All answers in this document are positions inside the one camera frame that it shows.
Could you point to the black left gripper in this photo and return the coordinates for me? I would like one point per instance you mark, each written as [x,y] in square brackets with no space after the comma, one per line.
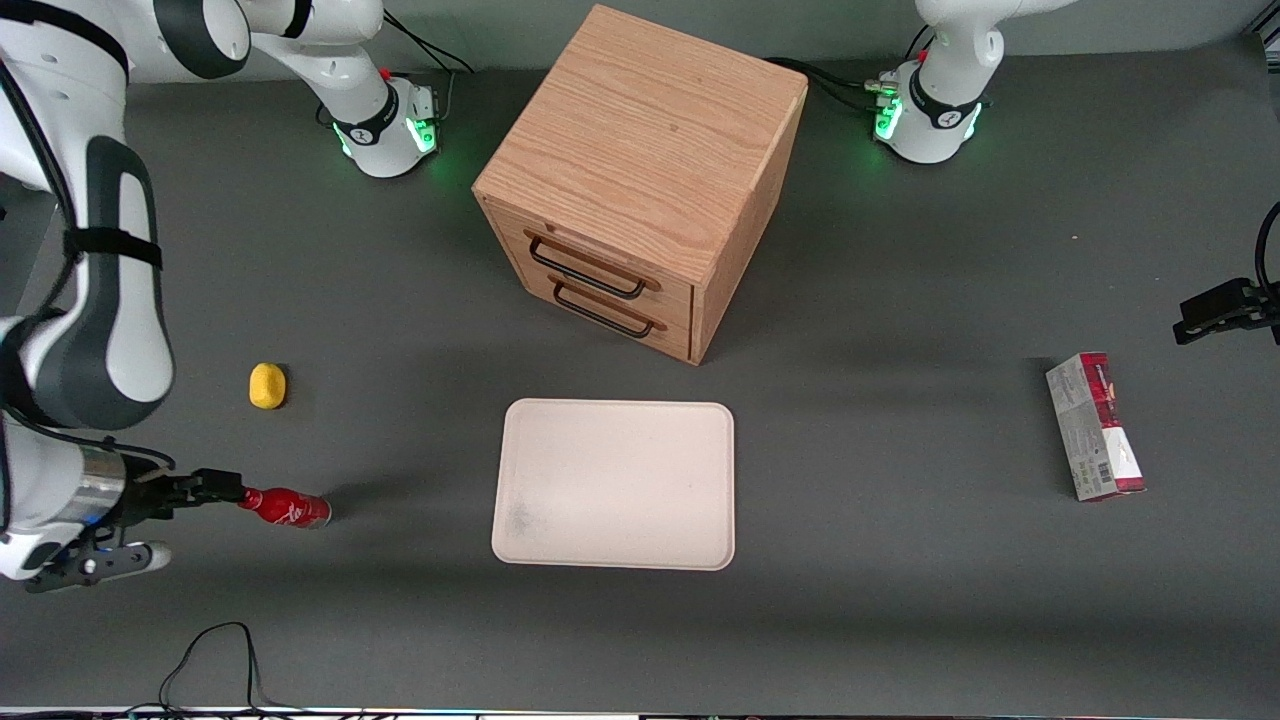
[1228,307]

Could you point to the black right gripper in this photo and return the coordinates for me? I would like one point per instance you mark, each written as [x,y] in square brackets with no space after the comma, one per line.
[150,496]

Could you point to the red coke bottle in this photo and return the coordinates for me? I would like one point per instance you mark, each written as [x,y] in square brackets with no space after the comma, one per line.
[290,509]

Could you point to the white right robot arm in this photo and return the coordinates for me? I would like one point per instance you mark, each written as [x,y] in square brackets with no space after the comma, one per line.
[110,330]

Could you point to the beige plastic tray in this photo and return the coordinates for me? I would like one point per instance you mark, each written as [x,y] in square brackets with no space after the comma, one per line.
[615,485]

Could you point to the yellow lemon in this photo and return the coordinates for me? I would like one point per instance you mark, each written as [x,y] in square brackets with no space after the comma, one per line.
[267,386]

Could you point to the red plaid cardboard box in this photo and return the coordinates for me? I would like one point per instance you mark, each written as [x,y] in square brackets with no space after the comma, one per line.
[1095,430]

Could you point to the wooden drawer front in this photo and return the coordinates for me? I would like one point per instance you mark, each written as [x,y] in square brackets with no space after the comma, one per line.
[600,268]
[590,322]

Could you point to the dark grey table mat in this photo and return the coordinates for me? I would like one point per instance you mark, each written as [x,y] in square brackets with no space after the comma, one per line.
[900,620]

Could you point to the wooden drawer cabinet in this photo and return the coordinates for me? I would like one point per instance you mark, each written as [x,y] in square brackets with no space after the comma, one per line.
[650,140]

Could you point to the aluminium frame rail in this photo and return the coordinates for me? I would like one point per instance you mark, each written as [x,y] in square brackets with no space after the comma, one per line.
[1262,38]

